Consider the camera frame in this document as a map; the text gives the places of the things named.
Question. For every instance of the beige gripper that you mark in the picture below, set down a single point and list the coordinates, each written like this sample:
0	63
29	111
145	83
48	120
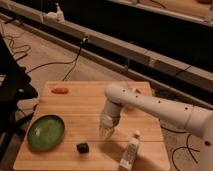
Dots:
106	130

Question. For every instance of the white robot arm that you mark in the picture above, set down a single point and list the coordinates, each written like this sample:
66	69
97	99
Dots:
194	119

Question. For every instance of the black eraser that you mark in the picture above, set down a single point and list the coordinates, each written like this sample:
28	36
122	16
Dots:
82	148

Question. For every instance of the orange carrot toy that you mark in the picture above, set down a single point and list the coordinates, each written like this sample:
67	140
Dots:
60	90

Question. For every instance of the black chair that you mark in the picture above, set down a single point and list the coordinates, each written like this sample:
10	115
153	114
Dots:
15	86

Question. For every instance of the white object on rail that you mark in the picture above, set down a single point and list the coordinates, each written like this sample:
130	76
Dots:
58	15

